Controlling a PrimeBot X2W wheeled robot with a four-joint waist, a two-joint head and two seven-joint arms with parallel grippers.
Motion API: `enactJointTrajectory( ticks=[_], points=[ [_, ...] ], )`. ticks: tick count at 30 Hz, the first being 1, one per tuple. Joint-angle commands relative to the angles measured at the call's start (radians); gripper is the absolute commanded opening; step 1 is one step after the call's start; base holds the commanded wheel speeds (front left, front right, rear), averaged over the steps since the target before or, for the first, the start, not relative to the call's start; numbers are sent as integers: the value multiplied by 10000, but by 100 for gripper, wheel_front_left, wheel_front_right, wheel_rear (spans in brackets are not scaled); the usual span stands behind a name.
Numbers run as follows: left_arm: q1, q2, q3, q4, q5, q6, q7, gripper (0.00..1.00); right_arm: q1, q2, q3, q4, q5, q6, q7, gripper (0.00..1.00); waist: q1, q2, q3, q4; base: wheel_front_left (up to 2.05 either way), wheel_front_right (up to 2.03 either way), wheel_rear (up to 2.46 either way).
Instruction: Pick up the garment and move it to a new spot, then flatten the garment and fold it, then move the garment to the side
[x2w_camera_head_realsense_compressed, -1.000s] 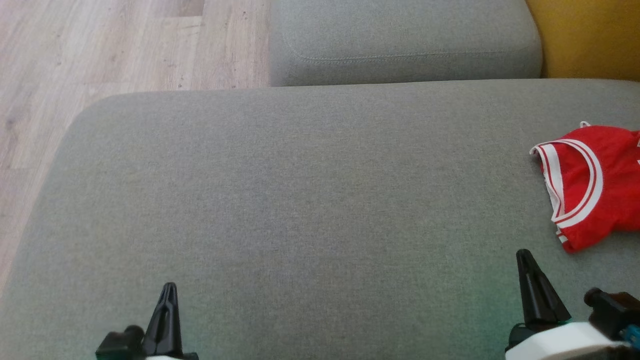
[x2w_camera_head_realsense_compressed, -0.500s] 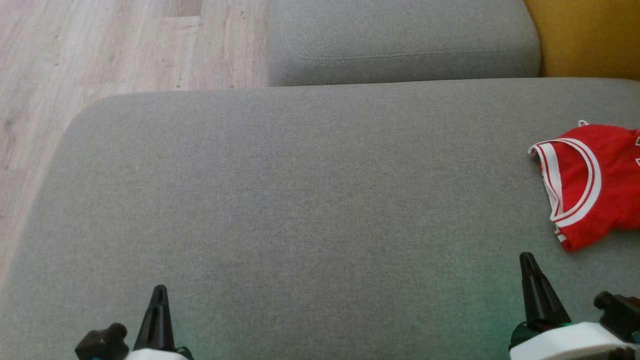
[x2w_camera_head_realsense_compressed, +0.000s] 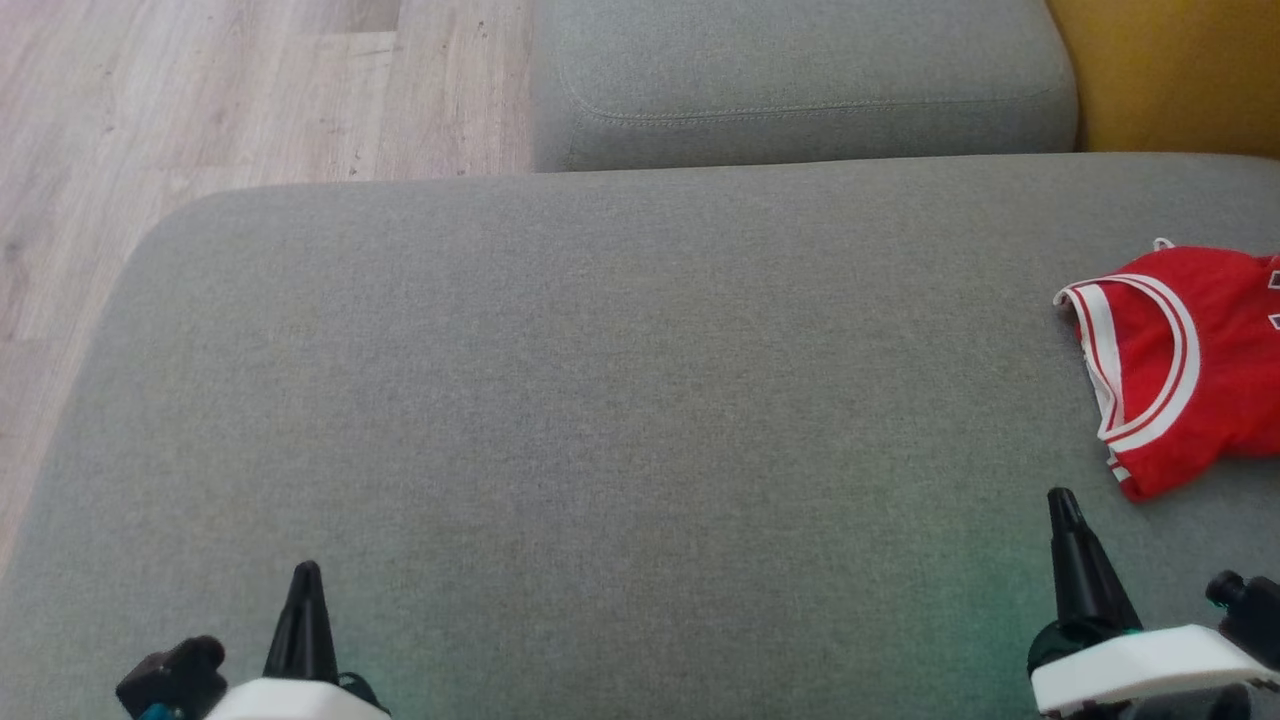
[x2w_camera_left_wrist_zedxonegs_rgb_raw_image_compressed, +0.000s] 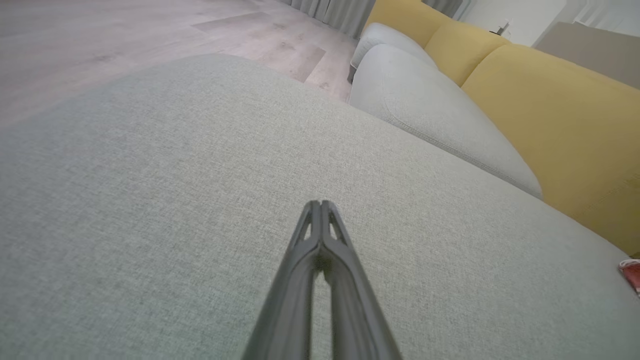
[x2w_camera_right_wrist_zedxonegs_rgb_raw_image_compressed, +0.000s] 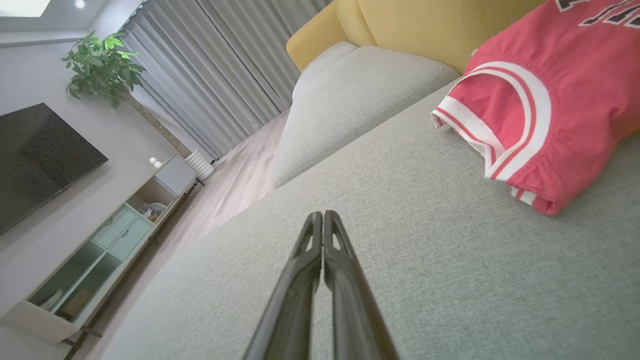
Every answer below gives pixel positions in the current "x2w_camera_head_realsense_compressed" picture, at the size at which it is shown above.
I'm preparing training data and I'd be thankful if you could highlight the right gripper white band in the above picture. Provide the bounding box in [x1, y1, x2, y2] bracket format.
[1028, 487, 1280, 720]

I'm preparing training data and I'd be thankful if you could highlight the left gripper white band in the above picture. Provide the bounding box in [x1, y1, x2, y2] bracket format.
[205, 560, 391, 720]

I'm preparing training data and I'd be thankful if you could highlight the red white jersey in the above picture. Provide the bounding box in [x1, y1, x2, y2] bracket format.
[1053, 238, 1280, 503]

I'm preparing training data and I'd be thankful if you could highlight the yellow sofa back cushion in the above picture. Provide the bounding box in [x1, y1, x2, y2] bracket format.
[1045, 0, 1280, 159]

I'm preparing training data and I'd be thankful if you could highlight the grey sofa seat cushion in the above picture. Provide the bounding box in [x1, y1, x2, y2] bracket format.
[530, 0, 1079, 173]

